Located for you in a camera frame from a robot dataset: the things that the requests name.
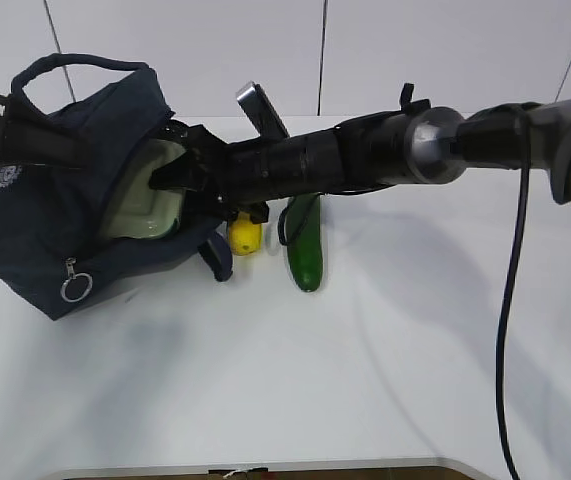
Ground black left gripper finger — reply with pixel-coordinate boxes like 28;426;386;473
0;99;89;168

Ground glass container green lid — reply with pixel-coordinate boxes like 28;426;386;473
99;139;186;241

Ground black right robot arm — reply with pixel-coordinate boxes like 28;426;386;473
149;82;571;223

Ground silver zipper pull ring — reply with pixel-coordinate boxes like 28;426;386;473
60;256;94;304

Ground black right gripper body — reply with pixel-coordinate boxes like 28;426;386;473
157;120;270;224

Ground navy blue lunch bag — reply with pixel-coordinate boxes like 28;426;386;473
0;54;232;320

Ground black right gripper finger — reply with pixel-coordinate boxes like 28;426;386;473
150;150;200;191

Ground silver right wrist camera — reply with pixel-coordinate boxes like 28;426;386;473
236;81;289;141

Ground yellow lemon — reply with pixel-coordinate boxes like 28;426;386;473
227;212;262;256

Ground green cucumber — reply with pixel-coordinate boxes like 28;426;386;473
284;194;324;292

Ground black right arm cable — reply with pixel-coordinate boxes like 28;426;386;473
277;107;534;480

